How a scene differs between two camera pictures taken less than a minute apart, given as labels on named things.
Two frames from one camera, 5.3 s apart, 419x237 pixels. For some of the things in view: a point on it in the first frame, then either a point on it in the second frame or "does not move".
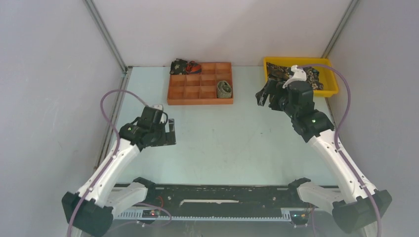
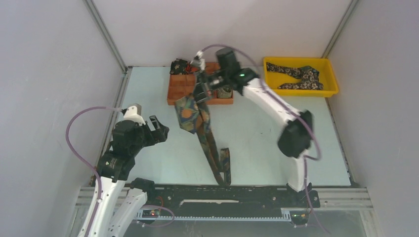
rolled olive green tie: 224,90 does not move
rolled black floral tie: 178,67 does not move
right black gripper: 273,87 to 199,92
